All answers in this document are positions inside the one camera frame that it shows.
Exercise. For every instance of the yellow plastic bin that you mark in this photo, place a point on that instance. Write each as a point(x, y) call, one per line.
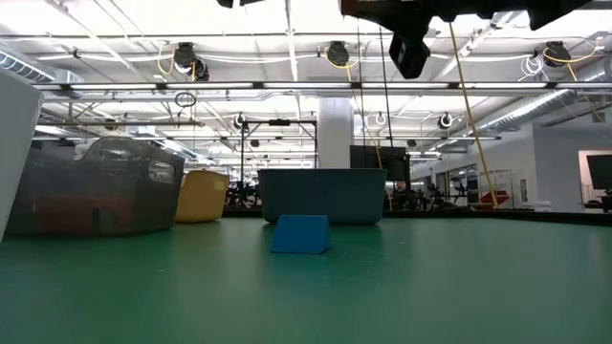
point(201, 196)

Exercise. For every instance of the white plastic bin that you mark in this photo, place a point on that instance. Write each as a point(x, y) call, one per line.
point(14, 143)

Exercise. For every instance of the black metal frame rig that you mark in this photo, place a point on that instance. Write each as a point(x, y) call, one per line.
point(279, 122)

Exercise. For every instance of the blue wedge foam block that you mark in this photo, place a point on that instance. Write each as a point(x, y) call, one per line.
point(301, 236)

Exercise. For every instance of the transparent grey plastic bin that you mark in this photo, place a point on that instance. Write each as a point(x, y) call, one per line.
point(143, 200)

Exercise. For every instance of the red white sign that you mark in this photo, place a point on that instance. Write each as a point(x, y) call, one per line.
point(502, 197)

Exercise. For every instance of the blue-grey plastic bin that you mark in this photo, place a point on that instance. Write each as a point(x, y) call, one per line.
point(311, 191)

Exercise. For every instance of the black monitor screen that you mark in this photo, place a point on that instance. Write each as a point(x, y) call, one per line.
point(382, 162)
point(600, 172)

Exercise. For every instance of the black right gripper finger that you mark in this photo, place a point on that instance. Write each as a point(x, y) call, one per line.
point(392, 12)
point(410, 55)

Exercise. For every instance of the silver ventilation duct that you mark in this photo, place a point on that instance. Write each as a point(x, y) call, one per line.
point(526, 110)
point(19, 64)

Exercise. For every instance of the white building pillar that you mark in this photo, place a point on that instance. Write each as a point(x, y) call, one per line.
point(334, 138)

